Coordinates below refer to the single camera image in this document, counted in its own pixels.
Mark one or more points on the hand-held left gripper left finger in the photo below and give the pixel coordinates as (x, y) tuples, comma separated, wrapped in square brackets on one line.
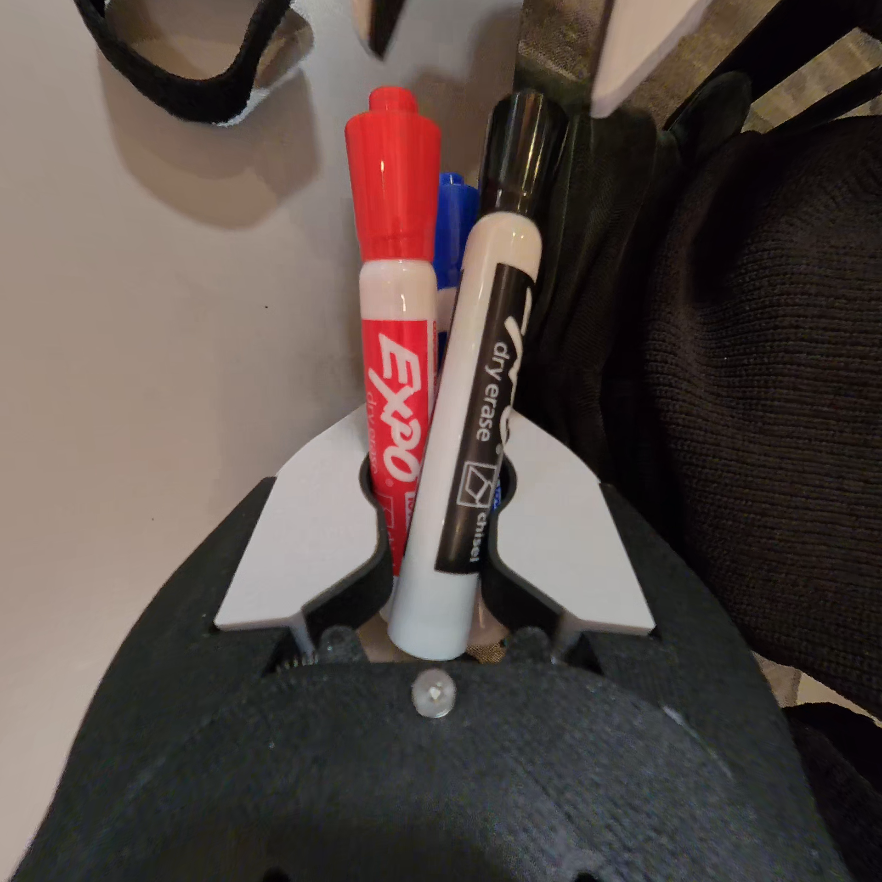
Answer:
[(310, 544)]

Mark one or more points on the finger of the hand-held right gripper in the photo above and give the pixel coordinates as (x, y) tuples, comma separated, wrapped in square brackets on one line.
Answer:
[(641, 41), (382, 20)]

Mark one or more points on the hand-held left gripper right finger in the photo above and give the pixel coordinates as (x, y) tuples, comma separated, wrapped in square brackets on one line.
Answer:
[(572, 551)]

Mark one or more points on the red dry erase marker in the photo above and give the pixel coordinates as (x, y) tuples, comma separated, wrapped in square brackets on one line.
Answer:
[(393, 172)]

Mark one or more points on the blue dry erase marker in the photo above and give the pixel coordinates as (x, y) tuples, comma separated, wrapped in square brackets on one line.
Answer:
[(455, 213)]

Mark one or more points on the black dry erase marker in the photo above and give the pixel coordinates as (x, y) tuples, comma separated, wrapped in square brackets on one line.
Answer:
[(482, 310)]

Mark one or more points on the black chair base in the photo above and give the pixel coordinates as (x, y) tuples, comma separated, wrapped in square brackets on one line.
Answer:
[(772, 34)]

